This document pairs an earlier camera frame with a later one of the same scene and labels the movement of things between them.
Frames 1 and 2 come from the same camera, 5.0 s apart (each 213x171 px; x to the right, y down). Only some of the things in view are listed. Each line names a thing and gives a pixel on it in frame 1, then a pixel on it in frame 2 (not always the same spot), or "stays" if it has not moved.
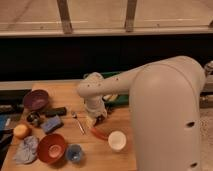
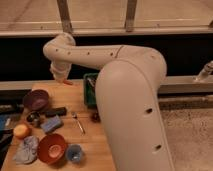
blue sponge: (52, 124) stays
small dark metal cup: (33, 118) stays
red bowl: (51, 148) stays
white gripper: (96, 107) to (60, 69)
